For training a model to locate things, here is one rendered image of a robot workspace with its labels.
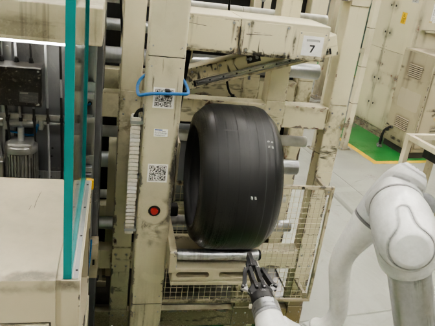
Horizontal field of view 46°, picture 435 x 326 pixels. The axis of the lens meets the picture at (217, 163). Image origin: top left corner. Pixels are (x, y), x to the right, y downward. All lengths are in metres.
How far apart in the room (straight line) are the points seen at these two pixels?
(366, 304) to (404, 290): 2.34
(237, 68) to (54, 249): 1.23
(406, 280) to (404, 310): 0.09
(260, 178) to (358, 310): 1.90
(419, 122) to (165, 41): 5.03
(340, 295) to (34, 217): 0.88
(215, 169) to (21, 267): 0.76
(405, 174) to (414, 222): 0.20
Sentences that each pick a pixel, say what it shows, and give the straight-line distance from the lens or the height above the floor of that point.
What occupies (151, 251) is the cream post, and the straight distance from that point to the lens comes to 2.08.
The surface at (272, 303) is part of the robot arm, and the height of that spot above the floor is 1.02.
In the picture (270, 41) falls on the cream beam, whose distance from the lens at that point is 2.11.
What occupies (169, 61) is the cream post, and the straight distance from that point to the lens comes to 1.79.
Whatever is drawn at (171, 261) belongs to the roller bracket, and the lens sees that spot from 1.97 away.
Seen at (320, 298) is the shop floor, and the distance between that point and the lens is 3.53.
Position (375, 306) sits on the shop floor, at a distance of 3.62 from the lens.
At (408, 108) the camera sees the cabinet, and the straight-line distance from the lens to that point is 6.62.
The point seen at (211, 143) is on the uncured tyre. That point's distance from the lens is 1.79.
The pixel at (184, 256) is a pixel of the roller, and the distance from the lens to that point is 2.01.
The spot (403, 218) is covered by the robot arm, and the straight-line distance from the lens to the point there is 1.15.
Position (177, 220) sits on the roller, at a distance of 2.25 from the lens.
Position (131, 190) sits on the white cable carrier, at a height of 1.14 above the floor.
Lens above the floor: 1.99
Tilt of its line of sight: 22 degrees down
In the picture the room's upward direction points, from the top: 7 degrees clockwise
